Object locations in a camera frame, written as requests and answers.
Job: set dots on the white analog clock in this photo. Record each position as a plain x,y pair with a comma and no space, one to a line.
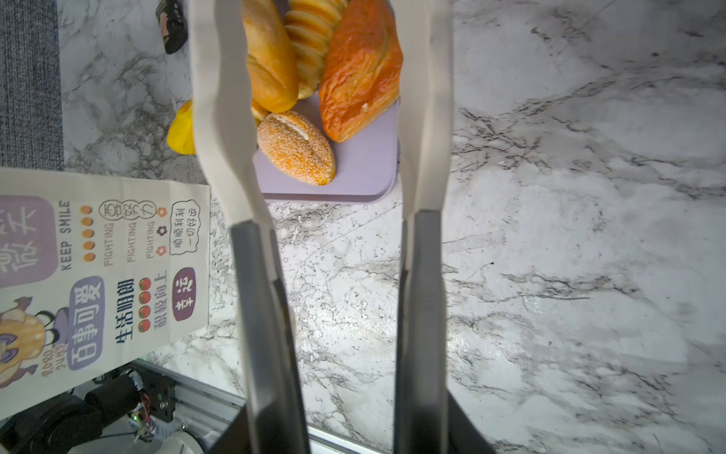
180,442

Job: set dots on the yellow lemon shaped bread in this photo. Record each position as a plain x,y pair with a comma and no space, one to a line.
180,134

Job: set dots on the white patterned paper bag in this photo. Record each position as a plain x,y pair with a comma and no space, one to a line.
96,271

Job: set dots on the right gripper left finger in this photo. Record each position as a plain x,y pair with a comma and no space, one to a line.
225,140

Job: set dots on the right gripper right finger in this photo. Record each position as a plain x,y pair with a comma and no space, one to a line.
425,129

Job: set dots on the reddish brown croissant pastry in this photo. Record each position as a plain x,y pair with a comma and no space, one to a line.
362,70

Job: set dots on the striped twisted bread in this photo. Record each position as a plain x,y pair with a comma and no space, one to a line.
310,25

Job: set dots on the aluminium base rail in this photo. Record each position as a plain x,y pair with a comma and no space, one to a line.
177,403

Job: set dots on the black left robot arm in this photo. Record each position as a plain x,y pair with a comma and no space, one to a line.
126,402

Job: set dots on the pale braided bread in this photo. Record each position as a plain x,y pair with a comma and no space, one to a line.
259,112

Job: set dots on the long golden baguette loaf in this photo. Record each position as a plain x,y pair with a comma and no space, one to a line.
271,60

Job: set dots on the lilac plastic tray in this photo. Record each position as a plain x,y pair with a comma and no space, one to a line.
366,163

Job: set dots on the sesame oval bread roll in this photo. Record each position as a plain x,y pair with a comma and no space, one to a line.
297,148

